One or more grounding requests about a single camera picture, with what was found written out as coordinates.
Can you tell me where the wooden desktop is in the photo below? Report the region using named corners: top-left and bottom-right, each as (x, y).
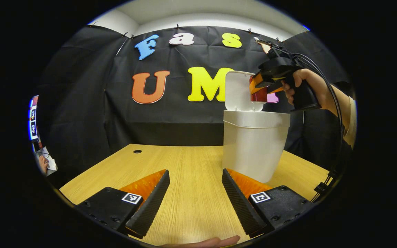
top-left (59, 144), bottom-right (330, 247)

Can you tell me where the white desktop garbage bin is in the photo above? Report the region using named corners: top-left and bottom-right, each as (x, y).
top-left (222, 71), bottom-right (291, 184)

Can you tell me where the red pop can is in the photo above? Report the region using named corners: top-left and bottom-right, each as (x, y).
top-left (249, 76), bottom-right (268, 103)

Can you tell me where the white paper sheet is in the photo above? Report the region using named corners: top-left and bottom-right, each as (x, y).
top-left (45, 157), bottom-right (58, 176)

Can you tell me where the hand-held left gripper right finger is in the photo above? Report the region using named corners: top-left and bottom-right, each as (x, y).
top-left (222, 168), bottom-right (314, 239)

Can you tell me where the black backdrop cloth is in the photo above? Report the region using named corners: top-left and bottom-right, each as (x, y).
top-left (37, 24), bottom-right (354, 188)

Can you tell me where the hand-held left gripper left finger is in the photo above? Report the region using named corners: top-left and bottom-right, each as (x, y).
top-left (76, 169), bottom-right (171, 239)

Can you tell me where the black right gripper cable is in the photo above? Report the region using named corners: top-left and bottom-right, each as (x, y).
top-left (290, 52), bottom-right (345, 204)

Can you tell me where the computer monitor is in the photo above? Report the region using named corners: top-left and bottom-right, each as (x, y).
top-left (28, 95), bottom-right (40, 142)

